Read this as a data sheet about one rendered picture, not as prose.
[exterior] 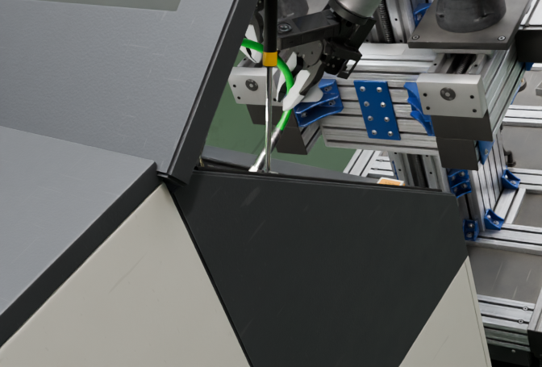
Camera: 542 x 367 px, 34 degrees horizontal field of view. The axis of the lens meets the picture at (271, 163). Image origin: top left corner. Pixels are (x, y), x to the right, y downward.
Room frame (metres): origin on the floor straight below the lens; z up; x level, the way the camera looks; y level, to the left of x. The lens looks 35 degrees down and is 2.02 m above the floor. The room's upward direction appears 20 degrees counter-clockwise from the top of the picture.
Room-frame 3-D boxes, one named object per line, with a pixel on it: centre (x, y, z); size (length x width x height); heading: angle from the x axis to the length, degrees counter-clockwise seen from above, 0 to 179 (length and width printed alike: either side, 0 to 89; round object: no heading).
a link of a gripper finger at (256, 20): (1.41, -0.05, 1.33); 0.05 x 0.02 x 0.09; 43
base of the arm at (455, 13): (1.66, -0.53, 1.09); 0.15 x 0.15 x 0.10
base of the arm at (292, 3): (1.98, -0.15, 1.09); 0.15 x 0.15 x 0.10
